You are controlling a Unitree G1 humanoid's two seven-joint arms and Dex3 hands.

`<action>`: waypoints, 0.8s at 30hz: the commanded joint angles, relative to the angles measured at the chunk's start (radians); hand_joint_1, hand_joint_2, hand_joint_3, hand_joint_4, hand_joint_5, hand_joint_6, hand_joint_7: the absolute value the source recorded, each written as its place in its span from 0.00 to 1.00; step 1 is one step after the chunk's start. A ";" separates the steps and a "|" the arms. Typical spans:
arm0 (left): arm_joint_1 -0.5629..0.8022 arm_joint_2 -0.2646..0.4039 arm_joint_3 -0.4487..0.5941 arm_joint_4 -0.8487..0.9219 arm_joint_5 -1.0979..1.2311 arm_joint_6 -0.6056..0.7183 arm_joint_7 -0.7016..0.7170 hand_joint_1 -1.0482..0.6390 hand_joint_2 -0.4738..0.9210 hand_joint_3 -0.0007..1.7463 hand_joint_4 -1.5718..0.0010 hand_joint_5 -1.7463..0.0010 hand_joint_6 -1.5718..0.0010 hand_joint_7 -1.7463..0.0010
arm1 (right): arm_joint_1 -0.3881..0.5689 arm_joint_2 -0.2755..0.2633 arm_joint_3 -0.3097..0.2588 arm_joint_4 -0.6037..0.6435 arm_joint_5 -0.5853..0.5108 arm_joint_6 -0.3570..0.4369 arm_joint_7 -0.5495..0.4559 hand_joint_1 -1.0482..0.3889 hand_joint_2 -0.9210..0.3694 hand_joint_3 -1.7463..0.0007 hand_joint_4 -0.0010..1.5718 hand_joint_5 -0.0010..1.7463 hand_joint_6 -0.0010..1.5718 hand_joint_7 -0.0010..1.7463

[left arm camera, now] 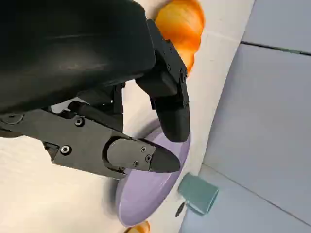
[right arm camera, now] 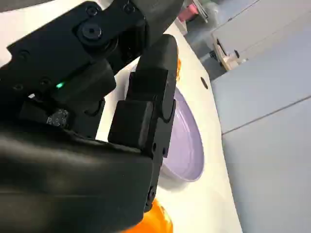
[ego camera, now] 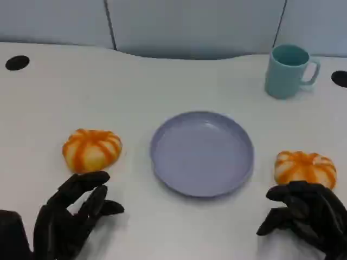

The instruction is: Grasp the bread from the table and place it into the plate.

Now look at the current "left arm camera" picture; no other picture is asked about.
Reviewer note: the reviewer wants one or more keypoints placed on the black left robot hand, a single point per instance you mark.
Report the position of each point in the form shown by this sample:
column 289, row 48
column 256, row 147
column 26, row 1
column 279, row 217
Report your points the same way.
column 68, row 53

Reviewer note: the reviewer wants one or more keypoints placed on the orange white toy bread roll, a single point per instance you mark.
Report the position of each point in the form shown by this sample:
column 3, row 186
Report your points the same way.
column 139, row 227
column 184, row 29

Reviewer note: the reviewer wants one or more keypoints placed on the lilac plate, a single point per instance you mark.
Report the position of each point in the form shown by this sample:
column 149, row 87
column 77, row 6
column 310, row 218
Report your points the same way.
column 145, row 194

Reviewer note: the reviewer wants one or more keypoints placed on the pale green mug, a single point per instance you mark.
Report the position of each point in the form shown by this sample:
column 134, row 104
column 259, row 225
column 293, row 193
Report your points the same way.
column 199, row 191

